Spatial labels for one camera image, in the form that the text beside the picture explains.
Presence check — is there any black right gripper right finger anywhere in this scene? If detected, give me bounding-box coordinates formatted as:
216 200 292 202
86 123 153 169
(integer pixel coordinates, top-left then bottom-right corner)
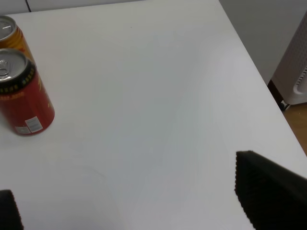
235 151 307 230

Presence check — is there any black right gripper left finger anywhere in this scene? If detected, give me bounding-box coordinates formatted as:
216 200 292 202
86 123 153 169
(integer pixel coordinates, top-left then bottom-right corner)
0 190 24 230

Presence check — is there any red soda can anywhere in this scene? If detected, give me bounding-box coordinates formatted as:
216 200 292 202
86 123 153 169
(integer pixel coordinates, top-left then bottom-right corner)
0 48 55 136

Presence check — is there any white perforated appliance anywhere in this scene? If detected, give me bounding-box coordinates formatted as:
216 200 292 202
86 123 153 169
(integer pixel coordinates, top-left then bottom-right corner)
272 15 307 105

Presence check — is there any gold energy drink can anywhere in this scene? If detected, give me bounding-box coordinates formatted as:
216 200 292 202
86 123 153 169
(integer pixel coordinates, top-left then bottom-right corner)
0 15 35 63

